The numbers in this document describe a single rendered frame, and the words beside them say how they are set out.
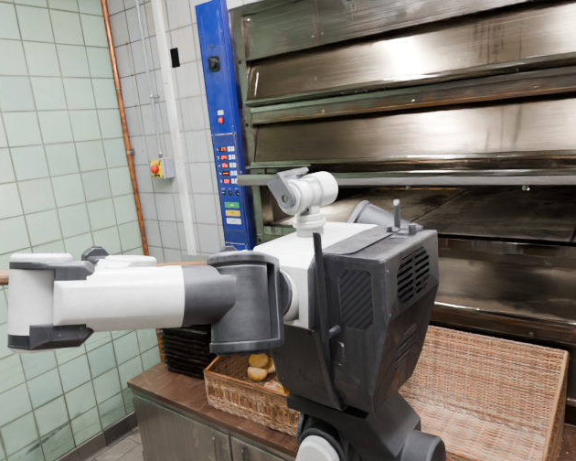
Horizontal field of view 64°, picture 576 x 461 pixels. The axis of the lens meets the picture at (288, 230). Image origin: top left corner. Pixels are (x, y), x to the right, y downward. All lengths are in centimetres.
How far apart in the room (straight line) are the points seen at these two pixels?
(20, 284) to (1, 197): 172
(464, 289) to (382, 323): 102
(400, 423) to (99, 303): 59
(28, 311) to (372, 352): 50
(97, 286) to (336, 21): 143
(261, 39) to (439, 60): 75
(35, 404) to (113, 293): 202
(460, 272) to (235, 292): 118
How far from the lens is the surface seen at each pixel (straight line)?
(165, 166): 242
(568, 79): 158
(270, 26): 203
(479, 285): 173
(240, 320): 68
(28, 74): 252
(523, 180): 146
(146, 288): 66
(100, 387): 281
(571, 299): 169
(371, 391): 81
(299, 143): 192
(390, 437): 93
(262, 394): 173
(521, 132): 160
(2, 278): 106
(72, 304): 66
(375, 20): 178
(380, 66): 173
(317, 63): 188
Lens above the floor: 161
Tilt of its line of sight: 13 degrees down
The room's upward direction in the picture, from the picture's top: 5 degrees counter-clockwise
